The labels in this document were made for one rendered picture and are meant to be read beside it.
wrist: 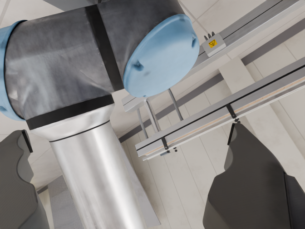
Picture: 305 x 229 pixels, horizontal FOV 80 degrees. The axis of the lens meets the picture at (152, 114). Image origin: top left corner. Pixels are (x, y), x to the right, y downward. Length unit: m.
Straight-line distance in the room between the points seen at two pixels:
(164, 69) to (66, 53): 0.12
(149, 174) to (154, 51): 3.60
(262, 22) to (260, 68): 1.69
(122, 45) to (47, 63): 0.08
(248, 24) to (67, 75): 1.23
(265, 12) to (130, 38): 1.20
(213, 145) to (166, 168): 0.98
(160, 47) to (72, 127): 0.14
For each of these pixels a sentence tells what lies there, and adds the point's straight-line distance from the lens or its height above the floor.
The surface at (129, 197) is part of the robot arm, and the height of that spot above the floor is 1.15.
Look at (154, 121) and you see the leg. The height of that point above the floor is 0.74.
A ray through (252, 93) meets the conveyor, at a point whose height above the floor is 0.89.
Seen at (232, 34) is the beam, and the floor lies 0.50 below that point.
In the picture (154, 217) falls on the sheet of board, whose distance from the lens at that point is 3.61.
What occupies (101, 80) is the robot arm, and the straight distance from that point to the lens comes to 0.24.
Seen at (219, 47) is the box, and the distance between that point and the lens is 1.28.
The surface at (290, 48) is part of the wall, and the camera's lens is 3.04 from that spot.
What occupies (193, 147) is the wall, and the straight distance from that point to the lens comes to 3.18.
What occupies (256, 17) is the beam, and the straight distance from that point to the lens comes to 1.37.
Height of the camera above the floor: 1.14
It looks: 19 degrees down
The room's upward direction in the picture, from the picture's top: 159 degrees clockwise
